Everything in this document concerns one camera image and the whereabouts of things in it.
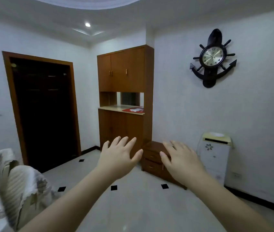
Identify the person's left hand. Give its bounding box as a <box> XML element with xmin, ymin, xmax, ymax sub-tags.
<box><xmin>97</xmin><ymin>136</ymin><xmax>144</xmax><ymax>181</ymax></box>

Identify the person's right hand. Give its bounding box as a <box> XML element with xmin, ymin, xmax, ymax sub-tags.
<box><xmin>159</xmin><ymin>140</ymin><xmax>209</xmax><ymax>189</ymax></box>

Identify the person's left forearm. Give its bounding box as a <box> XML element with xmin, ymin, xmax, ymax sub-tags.
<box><xmin>18</xmin><ymin>166</ymin><xmax>122</xmax><ymax>232</ymax></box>

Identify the person's right forearm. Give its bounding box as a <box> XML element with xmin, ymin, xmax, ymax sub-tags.
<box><xmin>188</xmin><ymin>174</ymin><xmax>274</xmax><ymax>232</ymax></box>

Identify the quilted chair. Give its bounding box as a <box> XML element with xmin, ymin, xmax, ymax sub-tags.
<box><xmin>5</xmin><ymin>165</ymin><xmax>64</xmax><ymax>231</ymax></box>
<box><xmin>0</xmin><ymin>148</ymin><xmax>20</xmax><ymax>191</ymax></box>

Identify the white floral water dispenser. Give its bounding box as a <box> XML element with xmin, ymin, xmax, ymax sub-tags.
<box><xmin>196</xmin><ymin>132</ymin><xmax>233</xmax><ymax>186</ymax></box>

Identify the low brown wooden cabinet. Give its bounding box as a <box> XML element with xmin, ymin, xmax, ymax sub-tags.
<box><xmin>141</xmin><ymin>141</ymin><xmax>188</xmax><ymax>190</ymax></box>

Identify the cupboard niche mirror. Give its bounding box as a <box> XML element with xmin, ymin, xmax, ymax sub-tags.
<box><xmin>120</xmin><ymin>92</ymin><xmax>141</xmax><ymax>107</ymax></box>

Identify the dark wooden door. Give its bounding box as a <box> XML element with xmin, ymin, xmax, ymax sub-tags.
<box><xmin>10</xmin><ymin>58</ymin><xmax>79</xmax><ymax>173</ymax></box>

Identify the tall brown wooden cupboard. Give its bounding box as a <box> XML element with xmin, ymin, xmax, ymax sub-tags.
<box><xmin>97</xmin><ymin>44</ymin><xmax>155</xmax><ymax>157</ymax></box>

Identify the anchor-shaped wall clock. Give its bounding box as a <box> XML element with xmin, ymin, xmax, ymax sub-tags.
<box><xmin>189</xmin><ymin>28</ymin><xmax>237</xmax><ymax>89</ymax></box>

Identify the brown wooden door frame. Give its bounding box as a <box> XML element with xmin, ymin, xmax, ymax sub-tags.
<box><xmin>2</xmin><ymin>51</ymin><xmax>82</xmax><ymax>173</ymax></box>

